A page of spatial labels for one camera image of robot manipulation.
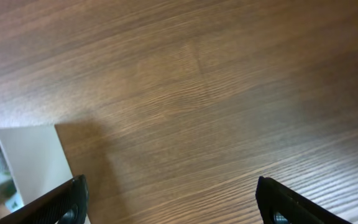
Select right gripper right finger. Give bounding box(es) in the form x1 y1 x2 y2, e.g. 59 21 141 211
255 176 351 224

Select green Dettol soap bar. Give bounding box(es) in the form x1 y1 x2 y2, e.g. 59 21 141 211
0 180 24 213

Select white cardboard box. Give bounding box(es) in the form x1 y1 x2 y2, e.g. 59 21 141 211
0 125 73 205

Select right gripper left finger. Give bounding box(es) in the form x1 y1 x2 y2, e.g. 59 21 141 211
0 175 89 224

